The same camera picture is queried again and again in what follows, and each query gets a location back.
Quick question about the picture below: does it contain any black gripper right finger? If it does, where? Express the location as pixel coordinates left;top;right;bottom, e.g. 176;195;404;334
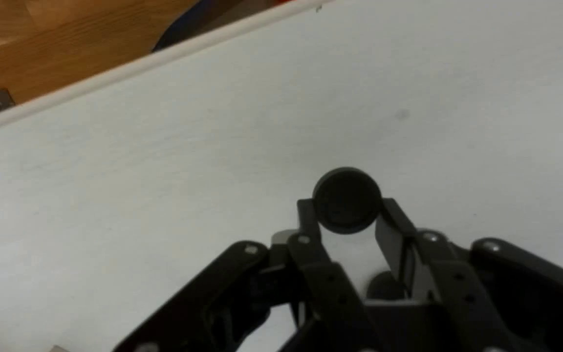
375;197;563;352

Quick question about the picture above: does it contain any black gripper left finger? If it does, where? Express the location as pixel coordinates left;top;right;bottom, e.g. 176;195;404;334
111;197;387;352

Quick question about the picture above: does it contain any black game disc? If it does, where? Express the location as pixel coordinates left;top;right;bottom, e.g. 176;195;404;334
311;166;383;236

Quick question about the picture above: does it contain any white shelf table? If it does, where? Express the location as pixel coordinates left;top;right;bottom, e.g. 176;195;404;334
0;0;563;352

